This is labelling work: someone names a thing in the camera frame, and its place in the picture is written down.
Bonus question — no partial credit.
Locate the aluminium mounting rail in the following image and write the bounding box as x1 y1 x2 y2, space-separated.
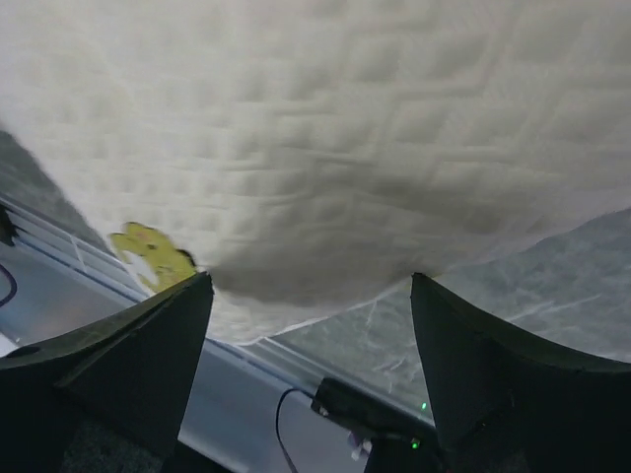
0 196 435 473

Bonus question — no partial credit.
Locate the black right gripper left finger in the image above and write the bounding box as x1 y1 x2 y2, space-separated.
1 272 213 472

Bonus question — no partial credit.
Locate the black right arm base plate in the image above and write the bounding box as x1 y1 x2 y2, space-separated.
275 376 445 473

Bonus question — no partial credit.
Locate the cream pillow with yellow edge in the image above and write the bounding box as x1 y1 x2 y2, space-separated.
1 1 630 344

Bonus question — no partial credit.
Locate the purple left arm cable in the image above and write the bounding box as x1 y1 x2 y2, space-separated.
0 263 19 306

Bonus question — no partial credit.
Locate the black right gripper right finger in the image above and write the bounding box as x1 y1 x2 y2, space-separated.
410 274 630 472

